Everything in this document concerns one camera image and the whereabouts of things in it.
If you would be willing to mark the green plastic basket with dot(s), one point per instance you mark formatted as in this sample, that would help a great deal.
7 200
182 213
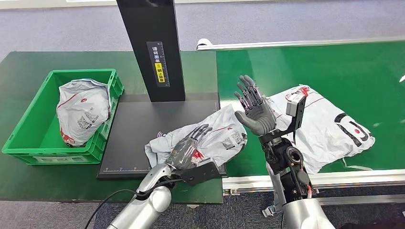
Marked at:
31 139

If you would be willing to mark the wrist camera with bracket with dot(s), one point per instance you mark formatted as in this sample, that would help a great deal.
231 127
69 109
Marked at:
199 173
296 113

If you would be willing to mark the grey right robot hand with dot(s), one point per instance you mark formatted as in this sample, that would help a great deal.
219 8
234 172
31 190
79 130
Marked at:
259 117

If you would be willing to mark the grey poly mailer package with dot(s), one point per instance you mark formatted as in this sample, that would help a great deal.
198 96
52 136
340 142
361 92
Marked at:
82 110
221 136

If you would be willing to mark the black yellow column label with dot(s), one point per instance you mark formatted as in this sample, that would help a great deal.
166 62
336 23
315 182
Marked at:
158 63

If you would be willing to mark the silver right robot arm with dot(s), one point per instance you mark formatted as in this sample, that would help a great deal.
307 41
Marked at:
294 189

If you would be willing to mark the wide aluminium conveyor rail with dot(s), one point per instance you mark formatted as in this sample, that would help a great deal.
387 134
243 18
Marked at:
348 178

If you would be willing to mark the green conveyor belt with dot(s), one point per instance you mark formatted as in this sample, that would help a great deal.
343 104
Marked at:
316 66

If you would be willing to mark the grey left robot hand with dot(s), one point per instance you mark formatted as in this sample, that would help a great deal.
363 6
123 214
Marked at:
185 151

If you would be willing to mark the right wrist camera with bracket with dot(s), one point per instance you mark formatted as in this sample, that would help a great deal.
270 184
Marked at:
296 113

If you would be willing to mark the thin aluminium conveyor rail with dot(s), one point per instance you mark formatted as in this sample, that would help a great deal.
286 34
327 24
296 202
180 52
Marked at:
284 43

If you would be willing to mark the black scale column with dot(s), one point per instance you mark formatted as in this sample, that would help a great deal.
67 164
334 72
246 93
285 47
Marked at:
152 28

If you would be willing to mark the large black-lettered poly mailer package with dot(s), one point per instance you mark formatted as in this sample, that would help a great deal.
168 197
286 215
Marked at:
326 132

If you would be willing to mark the white poly mailer package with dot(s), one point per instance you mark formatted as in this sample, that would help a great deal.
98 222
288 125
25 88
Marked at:
402 79

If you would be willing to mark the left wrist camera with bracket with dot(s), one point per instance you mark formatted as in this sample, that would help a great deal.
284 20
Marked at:
199 173

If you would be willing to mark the black scale platform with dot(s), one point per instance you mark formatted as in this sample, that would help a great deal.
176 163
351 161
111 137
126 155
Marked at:
133 126

